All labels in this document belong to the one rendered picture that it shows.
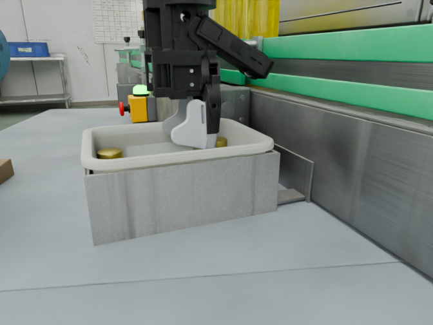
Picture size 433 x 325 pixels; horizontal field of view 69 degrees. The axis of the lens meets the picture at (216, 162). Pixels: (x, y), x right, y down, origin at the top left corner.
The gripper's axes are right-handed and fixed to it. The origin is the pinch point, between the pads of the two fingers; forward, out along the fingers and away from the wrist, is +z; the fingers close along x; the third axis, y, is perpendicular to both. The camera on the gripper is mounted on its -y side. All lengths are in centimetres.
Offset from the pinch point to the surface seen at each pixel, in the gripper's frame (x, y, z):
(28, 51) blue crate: -543, 114, -15
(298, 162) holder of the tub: 6.0, -11.5, 0.7
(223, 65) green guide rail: -22.7, -11.3, -11.1
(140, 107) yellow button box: -50, 3, 1
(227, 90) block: -9.7, -7.0, -7.6
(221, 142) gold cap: -2.9, -3.5, -0.6
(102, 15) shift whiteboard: -607, -2, -77
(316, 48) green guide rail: 4.6, -13.7, -14.1
